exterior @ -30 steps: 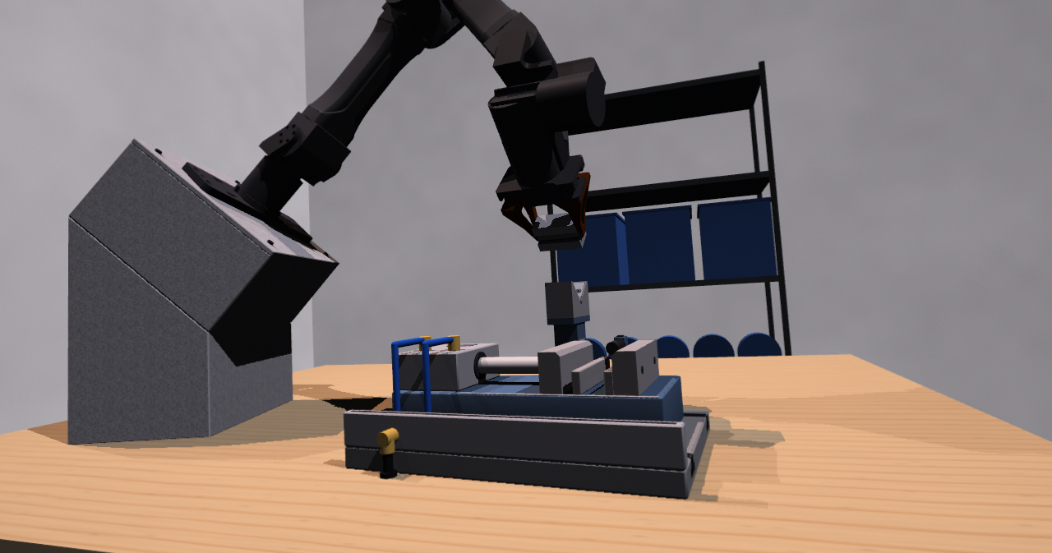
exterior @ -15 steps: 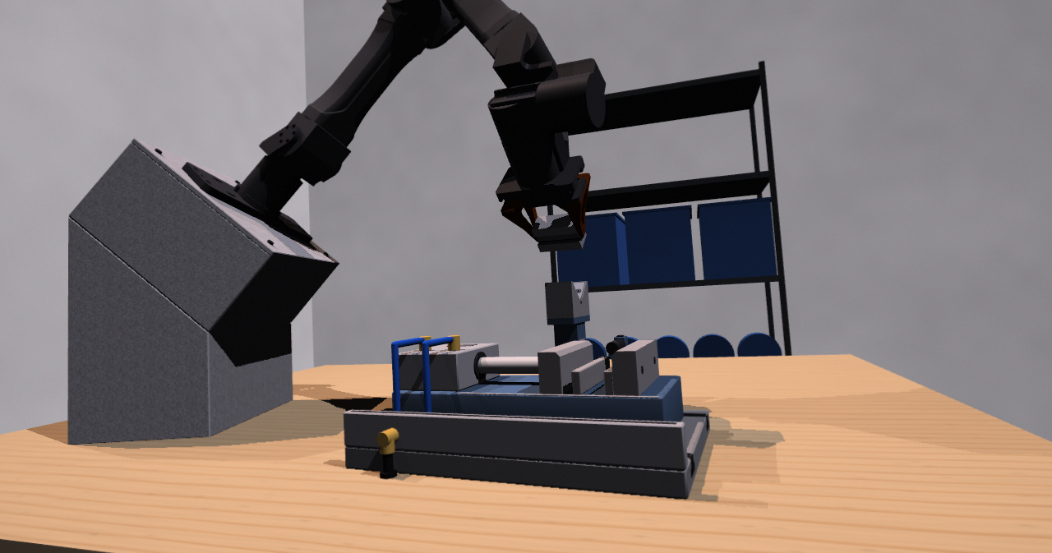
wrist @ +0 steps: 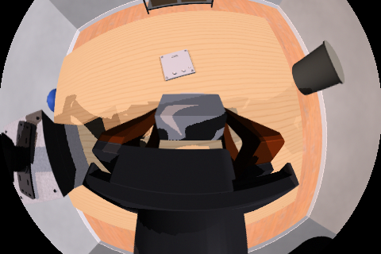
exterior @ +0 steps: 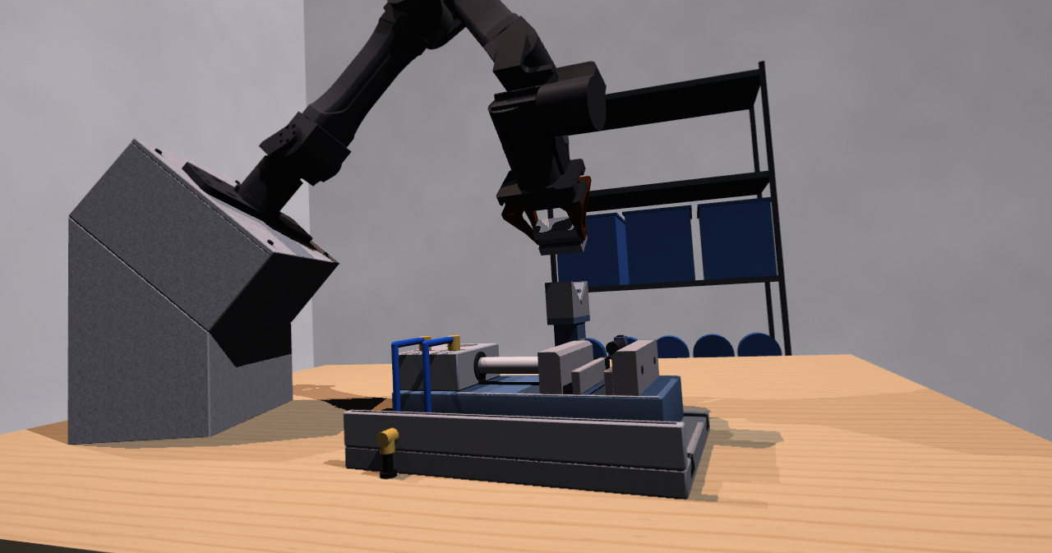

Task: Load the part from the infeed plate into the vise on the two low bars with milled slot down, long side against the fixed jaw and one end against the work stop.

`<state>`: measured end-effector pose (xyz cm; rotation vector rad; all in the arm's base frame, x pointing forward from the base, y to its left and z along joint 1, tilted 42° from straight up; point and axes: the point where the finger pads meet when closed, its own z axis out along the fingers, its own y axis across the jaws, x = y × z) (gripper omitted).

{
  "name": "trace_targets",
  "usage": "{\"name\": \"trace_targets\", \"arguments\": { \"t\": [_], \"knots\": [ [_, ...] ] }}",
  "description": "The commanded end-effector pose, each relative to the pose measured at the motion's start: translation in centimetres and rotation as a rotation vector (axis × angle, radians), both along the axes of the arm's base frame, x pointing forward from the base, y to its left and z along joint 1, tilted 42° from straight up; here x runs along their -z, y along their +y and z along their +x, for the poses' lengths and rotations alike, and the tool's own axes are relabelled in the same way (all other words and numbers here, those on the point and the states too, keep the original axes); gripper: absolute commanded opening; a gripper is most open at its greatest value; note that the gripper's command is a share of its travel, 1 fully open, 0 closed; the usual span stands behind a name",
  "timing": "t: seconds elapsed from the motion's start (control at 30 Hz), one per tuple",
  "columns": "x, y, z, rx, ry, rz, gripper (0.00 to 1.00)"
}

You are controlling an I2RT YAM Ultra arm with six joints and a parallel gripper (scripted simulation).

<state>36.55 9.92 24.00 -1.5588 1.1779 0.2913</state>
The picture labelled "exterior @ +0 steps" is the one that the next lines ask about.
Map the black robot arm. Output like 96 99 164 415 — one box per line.
182 0 607 243

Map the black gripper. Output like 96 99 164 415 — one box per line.
495 136 592 245

